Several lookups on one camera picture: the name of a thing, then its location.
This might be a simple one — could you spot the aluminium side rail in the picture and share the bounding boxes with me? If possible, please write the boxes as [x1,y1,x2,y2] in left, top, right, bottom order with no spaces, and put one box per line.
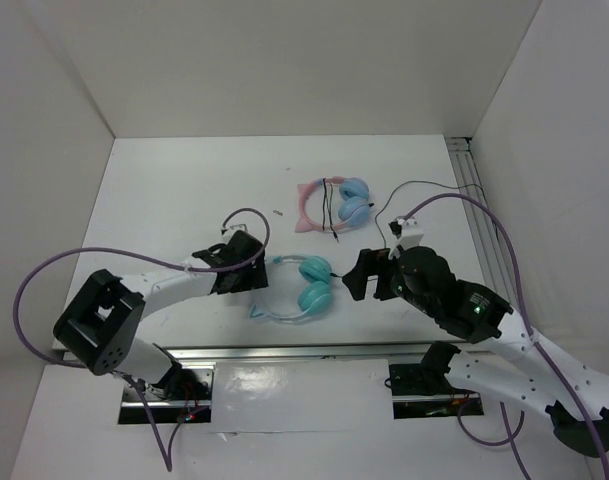
[445,137,518,308]

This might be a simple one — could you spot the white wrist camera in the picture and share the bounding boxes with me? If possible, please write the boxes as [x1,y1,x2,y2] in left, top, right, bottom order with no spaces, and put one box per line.
[220,223,248,237]
[389,217,424,259]

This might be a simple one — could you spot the teal cat-ear headphones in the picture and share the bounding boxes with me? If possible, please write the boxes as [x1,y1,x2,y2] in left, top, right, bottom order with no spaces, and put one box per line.
[248,254,334,324]

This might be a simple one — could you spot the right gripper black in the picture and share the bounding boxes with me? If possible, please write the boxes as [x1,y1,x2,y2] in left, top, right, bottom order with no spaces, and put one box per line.
[340,246,436,316]

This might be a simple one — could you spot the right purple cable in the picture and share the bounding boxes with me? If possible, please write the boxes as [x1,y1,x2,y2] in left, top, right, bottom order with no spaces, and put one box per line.
[406,193,609,480]

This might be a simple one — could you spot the pink blue cat-ear headphones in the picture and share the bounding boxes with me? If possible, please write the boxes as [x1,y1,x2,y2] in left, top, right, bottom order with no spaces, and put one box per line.
[294,176,374,236]

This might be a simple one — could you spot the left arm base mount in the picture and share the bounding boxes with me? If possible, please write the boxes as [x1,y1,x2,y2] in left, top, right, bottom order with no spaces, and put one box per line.
[118,362,215,425]

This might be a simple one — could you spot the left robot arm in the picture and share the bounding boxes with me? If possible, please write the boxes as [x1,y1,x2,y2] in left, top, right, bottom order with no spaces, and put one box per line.
[53,230,268,399]

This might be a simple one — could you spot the black headphone audio cable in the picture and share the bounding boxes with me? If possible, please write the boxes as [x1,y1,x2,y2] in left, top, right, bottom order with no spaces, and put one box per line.
[330,180,503,281]

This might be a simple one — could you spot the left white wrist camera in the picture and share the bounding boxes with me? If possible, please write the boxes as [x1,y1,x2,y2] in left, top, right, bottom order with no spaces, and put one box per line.
[220,223,248,237]

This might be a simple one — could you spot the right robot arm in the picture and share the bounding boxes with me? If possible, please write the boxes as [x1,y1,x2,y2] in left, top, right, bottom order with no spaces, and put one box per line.
[342,246,609,458]

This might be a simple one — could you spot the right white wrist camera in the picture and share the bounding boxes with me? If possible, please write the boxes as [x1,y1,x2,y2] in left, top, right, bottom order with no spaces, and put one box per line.
[389,217,424,259]

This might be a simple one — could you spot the aluminium front rail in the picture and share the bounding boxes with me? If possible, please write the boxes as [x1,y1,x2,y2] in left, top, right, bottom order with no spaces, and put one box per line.
[167,343,431,362]

